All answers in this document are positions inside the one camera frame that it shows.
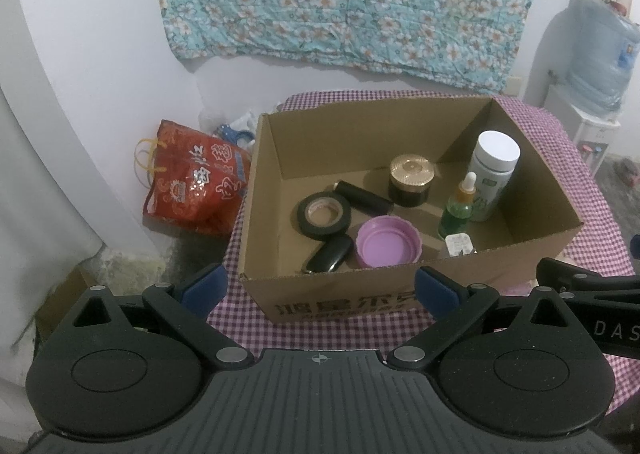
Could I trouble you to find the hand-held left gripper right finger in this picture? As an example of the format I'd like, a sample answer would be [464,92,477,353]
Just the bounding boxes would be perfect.
[387,266,588,371]

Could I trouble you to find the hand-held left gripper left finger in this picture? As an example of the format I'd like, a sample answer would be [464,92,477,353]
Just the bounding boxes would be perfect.
[67,263,256,371]

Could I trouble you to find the purple plastic lid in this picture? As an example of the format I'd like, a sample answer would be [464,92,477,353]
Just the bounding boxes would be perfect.
[354,215,423,269]

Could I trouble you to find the green dropper bottle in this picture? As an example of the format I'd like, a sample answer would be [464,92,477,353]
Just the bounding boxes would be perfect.
[437,172,478,241]

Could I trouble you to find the black jar with gold lid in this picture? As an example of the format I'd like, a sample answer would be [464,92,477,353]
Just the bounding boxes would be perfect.
[388,153,436,209]

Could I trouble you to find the black key fob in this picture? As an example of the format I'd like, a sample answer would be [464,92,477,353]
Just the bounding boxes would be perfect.
[301,234,353,275]

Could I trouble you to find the black cylinder tube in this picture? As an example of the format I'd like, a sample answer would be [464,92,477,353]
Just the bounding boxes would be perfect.
[334,180,395,215]

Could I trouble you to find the black tape roll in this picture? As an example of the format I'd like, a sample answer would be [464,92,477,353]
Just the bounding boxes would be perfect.
[293,193,353,241]

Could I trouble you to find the white pill bottle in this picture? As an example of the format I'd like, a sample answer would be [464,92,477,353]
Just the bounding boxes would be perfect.
[469,130,522,223]

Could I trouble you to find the brown cardboard box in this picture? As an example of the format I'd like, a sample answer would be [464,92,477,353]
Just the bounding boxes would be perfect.
[237,94,585,329]

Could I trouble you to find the purple checkered tablecloth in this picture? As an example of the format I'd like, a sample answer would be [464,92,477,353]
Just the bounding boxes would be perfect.
[206,90,632,415]

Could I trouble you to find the dark red shoe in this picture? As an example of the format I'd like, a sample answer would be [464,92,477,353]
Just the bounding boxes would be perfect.
[615,158,640,183]

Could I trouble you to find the red gift bag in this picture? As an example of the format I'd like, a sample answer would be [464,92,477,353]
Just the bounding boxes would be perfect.
[134,120,251,237]

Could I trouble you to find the brown cardboard piece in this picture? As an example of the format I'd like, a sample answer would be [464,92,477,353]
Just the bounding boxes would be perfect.
[35,266,97,341]

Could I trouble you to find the white water dispenser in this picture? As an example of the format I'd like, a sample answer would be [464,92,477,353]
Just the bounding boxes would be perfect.
[542,81,623,169]

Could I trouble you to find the blue plastic item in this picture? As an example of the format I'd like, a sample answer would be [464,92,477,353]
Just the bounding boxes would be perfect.
[215,121,256,145]

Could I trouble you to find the blue water jug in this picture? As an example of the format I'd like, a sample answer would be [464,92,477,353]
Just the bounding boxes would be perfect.
[567,0,640,115]

